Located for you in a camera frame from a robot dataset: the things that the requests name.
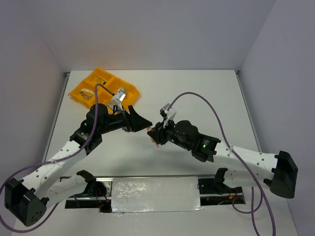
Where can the blue highlighter pen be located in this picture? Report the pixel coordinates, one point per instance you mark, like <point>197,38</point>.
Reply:
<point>110,105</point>

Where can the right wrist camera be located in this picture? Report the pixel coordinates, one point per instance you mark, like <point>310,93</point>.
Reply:
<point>167,113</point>

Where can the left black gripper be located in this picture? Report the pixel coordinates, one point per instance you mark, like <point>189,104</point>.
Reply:
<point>136,122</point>

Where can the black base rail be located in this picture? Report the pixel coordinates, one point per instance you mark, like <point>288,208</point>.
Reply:
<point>209,195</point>

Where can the silver foil covered plate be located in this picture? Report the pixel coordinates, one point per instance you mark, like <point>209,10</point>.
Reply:
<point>155,194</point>

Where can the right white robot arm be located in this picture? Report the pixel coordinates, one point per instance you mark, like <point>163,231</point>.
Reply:
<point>240,167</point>

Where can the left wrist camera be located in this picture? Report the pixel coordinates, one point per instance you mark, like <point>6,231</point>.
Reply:
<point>117,100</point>

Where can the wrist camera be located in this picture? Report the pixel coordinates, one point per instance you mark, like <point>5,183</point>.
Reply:
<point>117,100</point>
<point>167,113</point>

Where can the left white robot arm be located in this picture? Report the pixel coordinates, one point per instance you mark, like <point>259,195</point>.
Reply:
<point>29,198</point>

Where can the yellow compartment tray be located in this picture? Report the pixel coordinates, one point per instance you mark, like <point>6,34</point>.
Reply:
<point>105,92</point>

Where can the clear tape roll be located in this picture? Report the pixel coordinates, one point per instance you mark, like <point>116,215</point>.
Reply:
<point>87,93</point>

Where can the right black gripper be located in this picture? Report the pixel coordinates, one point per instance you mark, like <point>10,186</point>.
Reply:
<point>158,134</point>

